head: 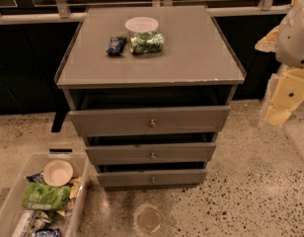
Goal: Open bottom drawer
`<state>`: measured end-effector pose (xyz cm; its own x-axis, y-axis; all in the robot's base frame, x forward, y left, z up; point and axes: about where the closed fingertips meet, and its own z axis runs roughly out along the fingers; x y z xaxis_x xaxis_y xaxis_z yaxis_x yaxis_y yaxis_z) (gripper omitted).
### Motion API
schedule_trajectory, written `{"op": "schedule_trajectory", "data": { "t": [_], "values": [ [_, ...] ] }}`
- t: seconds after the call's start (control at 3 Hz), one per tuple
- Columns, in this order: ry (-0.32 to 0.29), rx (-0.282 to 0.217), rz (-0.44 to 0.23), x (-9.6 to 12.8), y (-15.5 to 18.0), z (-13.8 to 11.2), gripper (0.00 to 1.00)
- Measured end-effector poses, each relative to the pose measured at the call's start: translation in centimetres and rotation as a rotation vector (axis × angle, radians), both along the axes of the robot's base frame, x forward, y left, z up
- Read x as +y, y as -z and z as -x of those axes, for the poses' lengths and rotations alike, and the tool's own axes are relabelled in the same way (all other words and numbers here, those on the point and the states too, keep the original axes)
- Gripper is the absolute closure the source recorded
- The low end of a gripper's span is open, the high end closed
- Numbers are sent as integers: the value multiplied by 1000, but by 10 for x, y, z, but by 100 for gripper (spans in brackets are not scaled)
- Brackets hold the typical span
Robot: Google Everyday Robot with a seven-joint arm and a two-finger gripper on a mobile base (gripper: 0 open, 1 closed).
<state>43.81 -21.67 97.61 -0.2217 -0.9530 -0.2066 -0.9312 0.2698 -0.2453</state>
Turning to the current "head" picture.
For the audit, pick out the grey drawer cabinet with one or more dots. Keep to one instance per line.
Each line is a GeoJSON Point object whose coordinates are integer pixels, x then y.
{"type": "Point", "coordinates": [195, 68]}

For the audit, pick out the white paper bowl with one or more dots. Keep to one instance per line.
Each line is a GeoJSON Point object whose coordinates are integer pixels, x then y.
{"type": "Point", "coordinates": [57, 173]}

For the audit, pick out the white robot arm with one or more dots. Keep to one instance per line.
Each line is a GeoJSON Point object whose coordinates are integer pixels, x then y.
{"type": "Point", "coordinates": [287, 42]}

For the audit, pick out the white wrapped package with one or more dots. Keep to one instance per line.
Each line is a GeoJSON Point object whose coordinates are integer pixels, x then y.
{"type": "Point", "coordinates": [30, 222]}

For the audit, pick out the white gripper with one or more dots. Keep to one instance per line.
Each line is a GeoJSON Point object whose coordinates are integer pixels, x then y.
{"type": "Point", "coordinates": [294, 39]}

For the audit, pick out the green chip bag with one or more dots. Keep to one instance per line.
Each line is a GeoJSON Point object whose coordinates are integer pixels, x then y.
{"type": "Point", "coordinates": [44, 197]}

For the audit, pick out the clear plastic storage bin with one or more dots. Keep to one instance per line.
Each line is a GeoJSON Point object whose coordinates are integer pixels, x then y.
{"type": "Point", "coordinates": [11, 209]}

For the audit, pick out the round metal floor drain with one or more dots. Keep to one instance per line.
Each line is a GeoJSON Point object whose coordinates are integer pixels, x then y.
{"type": "Point", "coordinates": [147, 219]}

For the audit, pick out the blue white snack bag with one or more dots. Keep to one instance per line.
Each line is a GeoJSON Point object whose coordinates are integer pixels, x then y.
{"type": "Point", "coordinates": [35, 178]}

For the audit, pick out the grey bottom drawer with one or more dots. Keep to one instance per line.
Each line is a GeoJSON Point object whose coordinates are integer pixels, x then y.
{"type": "Point", "coordinates": [160, 178]}

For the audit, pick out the grey middle drawer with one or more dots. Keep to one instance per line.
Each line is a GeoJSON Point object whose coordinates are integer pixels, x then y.
{"type": "Point", "coordinates": [150, 153]}

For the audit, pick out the clear jar white lid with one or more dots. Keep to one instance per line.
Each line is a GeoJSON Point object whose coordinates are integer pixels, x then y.
{"type": "Point", "coordinates": [143, 35]}

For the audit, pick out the grey top drawer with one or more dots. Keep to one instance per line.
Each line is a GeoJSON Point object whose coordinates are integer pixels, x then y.
{"type": "Point", "coordinates": [93, 123]}

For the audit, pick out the dark blue snack packet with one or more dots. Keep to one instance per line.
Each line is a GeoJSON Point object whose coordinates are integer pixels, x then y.
{"type": "Point", "coordinates": [116, 46]}

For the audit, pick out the grey drawer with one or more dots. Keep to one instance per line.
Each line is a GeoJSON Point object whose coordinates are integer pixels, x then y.
{"type": "Point", "coordinates": [150, 153]}
{"type": "Point", "coordinates": [160, 178]}
{"type": "Point", "coordinates": [93, 123]}

